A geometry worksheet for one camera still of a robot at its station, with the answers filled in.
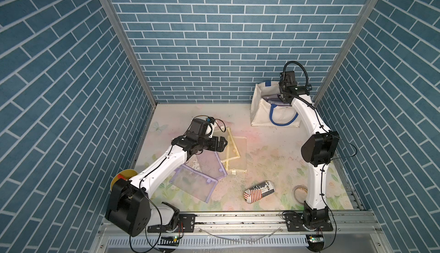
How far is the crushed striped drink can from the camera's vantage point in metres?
0.80

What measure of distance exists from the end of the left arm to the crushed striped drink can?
0.86 ft

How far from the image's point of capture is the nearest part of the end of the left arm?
1.93 ft
